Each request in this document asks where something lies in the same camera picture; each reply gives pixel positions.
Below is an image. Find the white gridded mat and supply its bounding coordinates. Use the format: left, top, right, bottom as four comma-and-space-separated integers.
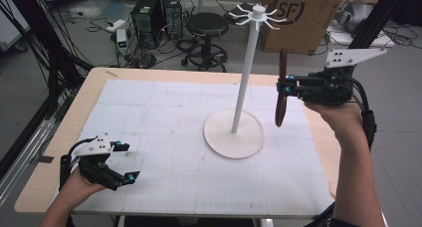
71, 79, 334, 218

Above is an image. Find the white hook stand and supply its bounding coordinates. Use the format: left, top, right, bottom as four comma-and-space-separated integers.
202, 4, 288, 160

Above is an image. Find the large black computer tower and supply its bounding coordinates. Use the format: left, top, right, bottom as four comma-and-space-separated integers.
130, 0, 167, 51

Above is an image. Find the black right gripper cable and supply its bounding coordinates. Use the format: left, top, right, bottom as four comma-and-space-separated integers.
350, 77, 378, 151

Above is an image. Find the white power strip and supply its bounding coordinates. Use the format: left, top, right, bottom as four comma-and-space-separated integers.
105, 18, 127, 33

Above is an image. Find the slim black computer tower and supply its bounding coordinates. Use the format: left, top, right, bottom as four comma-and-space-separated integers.
161, 0, 184, 41

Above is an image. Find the brown cardboard box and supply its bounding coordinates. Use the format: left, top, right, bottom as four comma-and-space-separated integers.
259, 0, 349, 55

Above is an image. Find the black round stool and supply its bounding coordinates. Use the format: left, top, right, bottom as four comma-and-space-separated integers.
180, 11, 231, 73

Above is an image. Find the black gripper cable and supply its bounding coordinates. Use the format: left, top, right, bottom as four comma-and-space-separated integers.
350, 77, 378, 151
59, 136, 99, 191

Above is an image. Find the black hanging cable bundle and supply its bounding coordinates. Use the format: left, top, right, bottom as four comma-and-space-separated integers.
0, 0, 94, 121

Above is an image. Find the small white device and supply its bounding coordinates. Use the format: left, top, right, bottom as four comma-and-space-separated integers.
115, 28, 129, 56

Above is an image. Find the person's right hand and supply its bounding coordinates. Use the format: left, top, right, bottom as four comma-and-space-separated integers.
303, 100, 366, 143

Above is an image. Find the brown wooden spoon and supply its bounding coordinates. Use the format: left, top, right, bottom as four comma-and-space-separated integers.
274, 47, 289, 128

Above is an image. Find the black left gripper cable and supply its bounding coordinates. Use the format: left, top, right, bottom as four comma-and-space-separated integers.
59, 136, 99, 191

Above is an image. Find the grey crumpled wrapping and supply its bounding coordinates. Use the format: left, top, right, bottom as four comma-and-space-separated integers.
332, 0, 376, 32

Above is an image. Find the silver metal rail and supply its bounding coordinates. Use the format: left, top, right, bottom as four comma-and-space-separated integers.
0, 116, 58, 205

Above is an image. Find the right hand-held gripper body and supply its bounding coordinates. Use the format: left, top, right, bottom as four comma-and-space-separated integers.
294, 46, 388, 106

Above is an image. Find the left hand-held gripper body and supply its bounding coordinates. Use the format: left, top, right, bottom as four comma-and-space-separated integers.
71, 133, 127, 192

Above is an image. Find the person's left hand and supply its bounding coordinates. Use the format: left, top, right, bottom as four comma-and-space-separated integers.
58, 169, 108, 206

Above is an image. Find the black aluminium frame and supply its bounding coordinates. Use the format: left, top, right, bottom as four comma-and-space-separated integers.
347, 0, 412, 50

